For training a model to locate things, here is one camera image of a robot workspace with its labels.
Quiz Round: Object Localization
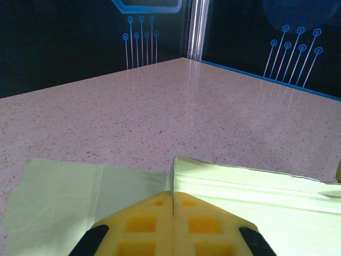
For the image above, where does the light green paper box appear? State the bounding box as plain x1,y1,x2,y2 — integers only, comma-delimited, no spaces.
0,156,341,256

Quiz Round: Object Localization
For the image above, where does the aluminium corner post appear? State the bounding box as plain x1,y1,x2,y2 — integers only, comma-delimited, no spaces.
187,0,209,61

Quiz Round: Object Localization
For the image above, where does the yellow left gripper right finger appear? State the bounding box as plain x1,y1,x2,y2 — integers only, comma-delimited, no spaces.
173,191,278,256

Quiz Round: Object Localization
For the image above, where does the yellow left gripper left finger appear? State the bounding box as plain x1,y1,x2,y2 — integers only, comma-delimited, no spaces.
68,190,174,256

